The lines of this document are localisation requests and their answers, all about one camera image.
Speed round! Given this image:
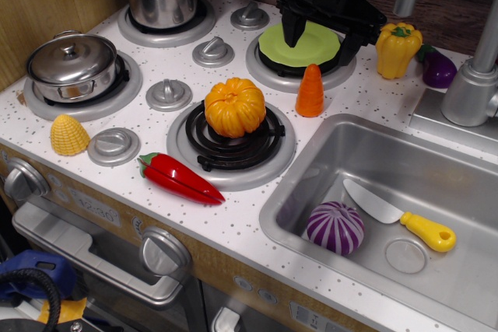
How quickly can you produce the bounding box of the red toy chili pepper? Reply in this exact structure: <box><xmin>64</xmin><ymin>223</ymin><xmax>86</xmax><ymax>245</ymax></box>
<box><xmin>137</xmin><ymin>152</ymin><xmax>225</xmax><ymax>205</ymax></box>

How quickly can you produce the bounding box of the black rear right burner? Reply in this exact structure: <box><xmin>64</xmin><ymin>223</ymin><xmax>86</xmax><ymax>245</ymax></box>
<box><xmin>258</xmin><ymin>44</ymin><xmax>338</xmax><ymax>77</ymax></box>

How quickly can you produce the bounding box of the yellow toy corn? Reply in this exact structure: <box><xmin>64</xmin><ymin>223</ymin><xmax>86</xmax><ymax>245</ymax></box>
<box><xmin>51</xmin><ymin>114</ymin><xmax>90</xmax><ymax>156</ymax></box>

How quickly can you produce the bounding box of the purple toy eggplant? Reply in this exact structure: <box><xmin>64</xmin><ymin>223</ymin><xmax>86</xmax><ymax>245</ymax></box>
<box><xmin>416</xmin><ymin>44</ymin><xmax>458</xmax><ymax>89</ymax></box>

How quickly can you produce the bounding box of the yellow cloth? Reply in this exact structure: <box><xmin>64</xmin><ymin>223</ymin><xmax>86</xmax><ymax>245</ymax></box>
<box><xmin>37</xmin><ymin>298</ymin><xmax>87</xmax><ymax>323</ymax></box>

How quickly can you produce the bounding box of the silver oven dial left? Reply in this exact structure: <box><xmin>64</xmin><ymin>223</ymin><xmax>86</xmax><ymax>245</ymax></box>
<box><xmin>4</xmin><ymin>157</ymin><xmax>50</xmax><ymax>206</ymax></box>

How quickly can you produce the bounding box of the silver stove knob front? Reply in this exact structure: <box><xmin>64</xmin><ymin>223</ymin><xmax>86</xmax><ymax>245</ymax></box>
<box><xmin>87</xmin><ymin>128</ymin><xmax>141</xmax><ymax>167</ymax></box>

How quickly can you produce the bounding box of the orange toy carrot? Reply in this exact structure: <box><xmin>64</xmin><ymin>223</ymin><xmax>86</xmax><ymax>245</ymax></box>
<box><xmin>295</xmin><ymin>64</ymin><xmax>324</xmax><ymax>117</ymax></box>

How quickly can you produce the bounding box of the low steel pan with lid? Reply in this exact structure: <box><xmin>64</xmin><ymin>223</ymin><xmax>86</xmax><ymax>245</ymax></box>
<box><xmin>26</xmin><ymin>31</ymin><xmax>117</xmax><ymax>103</ymax></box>

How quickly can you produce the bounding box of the blue device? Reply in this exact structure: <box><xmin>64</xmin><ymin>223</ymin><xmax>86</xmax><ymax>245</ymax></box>
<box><xmin>1</xmin><ymin>250</ymin><xmax>77</xmax><ymax>301</ymax></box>

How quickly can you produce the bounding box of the purple striped toy onion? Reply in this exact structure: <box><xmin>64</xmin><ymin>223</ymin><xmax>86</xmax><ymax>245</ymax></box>
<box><xmin>306</xmin><ymin>201</ymin><xmax>365</xmax><ymax>256</ymax></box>

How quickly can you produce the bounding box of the yellow handled toy knife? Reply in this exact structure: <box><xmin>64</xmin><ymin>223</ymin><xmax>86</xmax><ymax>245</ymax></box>
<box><xmin>342</xmin><ymin>179</ymin><xmax>457</xmax><ymax>253</ymax></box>

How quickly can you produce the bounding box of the black hose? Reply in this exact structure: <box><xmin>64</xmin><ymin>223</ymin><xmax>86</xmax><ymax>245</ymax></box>
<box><xmin>0</xmin><ymin>267</ymin><xmax>63</xmax><ymax>329</ymax></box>

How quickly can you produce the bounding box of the silver sink basin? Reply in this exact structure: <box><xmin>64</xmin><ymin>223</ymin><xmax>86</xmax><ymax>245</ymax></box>
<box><xmin>259</xmin><ymin>114</ymin><xmax>497</xmax><ymax>331</ymax></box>

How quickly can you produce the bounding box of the silver stove knob rear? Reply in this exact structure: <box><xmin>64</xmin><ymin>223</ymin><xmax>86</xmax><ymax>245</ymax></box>
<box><xmin>230</xmin><ymin>1</ymin><xmax>269</xmax><ymax>31</ymax></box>

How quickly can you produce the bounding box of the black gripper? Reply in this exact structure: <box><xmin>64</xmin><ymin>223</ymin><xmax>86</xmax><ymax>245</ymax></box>
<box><xmin>277</xmin><ymin>0</ymin><xmax>387</xmax><ymax>67</ymax></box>

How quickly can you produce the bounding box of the silver oven door handle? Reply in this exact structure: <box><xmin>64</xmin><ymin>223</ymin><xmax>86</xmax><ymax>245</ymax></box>
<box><xmin>12</xmin><ymin>203</ymin><xmax>184</xmax><ymax>309</ymax></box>

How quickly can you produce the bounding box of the green plate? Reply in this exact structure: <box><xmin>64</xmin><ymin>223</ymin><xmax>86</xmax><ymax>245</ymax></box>
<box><xmin>258</xmin><ymin>21</ymin><xmax>340</xmax><ymax>68</ymax></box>

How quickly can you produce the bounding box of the silver stove knob middle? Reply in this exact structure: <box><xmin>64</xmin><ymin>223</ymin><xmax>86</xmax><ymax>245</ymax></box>
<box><xmin>192</xmin><ymin>37</ymin><xmax>235</xmax><ymax>68</ymax></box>

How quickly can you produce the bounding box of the silver stove knob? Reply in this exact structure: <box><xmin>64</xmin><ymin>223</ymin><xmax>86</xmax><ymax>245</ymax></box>
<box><xmin>192</xmin><ymin>37</ymin><xmax>235</xmax><ymax>68</ymax></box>
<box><xmin>146</xmin><ymin>79</ymin><xmax>192</xmax><ymax>112</ymax></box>
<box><xmin>87</xmin><ymin>128</ymin><xmax>141</xmax><ymax>167</ymax></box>
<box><xmin>230</xmin><ymin>1</ymin><xmax>269</xmax><ymax>31</ymax></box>

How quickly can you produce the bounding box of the yellow toy bell pepper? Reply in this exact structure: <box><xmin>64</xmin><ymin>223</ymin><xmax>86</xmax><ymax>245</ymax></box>
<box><xmin>375</xmin><ymin>23</ymin><xmax>423</xmax><ymax>79</ymax></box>

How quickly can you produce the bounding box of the black front coil burner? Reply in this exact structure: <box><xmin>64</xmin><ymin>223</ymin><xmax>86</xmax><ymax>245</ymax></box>
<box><xmin>185</xmin><ymin>103</ymin><xmax>286</xmax><ymax>172</ymax></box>

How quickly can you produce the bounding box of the silver oven dial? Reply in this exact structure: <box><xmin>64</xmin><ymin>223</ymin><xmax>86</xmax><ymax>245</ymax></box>
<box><xmin>4</xmin><ymin>157</ymin><xmax>50</xmax><ymax>206</ymax></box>
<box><xmin>139</xmin><ymin>226</ymin><xmax>191</xmax><ymax>276</ymax></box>

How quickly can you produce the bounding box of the silver stove knob centre left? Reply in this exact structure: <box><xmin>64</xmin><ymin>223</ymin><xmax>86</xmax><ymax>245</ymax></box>
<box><xmin>146</xmin><ymin>79</ymin><xmax>192</xmax><ymax>112</ymax></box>

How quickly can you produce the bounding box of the silver oven dial right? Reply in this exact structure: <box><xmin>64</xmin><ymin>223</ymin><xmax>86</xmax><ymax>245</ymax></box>
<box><xmin>139</xmin><ymin>226</ymin><xmax>191</xmax><ymax>276</ymax></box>

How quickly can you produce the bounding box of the silver toy faucet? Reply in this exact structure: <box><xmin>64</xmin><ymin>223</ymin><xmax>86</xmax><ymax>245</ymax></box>
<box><xmin>391</xmin><ymin>0</ymin><xmax>498</xmax><ymax>128</ymax></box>

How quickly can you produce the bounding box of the orange toy pumpkin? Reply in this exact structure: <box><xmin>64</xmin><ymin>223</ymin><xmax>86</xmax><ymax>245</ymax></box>
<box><xmin>204</xmin><ymin>77</ymin><xmax>266</xmax><ymax>138</ymax></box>

